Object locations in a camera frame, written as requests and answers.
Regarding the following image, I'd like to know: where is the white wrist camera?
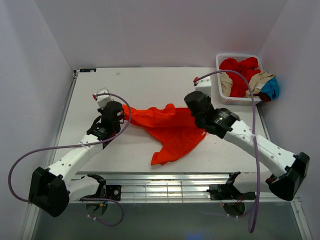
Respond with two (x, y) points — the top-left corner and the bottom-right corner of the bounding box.
(92, 87), (113, 109)
(193, 76), (212, 96)

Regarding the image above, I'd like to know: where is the blue label sticker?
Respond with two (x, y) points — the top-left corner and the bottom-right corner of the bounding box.
(79, 68), (97, 73)

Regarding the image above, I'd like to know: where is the beige t-shirt in basket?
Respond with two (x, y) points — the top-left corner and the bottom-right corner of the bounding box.
(219, 70), (275, 98)

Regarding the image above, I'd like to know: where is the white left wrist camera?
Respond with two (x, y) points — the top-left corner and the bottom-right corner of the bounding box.
(92, 87), (113, 109)

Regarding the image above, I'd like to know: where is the red t-shirt in basket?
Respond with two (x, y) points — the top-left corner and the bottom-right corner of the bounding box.
(219, 56), (261, 98)

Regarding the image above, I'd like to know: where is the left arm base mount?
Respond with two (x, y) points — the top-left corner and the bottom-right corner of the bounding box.
(81, 184), (122, 201)

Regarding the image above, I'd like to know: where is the aluminium frame rail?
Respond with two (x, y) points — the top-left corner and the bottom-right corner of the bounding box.
(28, 172), (301, 204)

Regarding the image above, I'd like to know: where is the orange t-shirt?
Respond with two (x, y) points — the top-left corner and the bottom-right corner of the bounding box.
(122, 103), (207, 166)

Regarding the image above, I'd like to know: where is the white plastic laundry basket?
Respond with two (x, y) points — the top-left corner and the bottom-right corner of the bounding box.
(215, 53), (263, 106)

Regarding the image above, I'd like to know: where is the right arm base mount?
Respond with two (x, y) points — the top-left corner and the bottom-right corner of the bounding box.
(206, 171), (256, 202)

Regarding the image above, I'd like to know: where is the dark red t-shirt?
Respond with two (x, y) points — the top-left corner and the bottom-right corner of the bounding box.
(257, 92), (271, 103)

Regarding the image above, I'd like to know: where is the blue t-shirt in basket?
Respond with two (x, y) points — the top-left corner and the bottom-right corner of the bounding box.
(261, 77), (280, 101)

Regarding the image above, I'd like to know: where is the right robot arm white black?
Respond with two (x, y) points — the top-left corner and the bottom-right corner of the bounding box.
(184, 91), (310, 201)

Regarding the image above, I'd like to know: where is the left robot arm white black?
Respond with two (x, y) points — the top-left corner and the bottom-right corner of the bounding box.
(28, 101), (124, 217)

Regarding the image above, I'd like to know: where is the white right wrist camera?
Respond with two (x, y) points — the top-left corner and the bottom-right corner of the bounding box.
(193, 76), (212, 96)

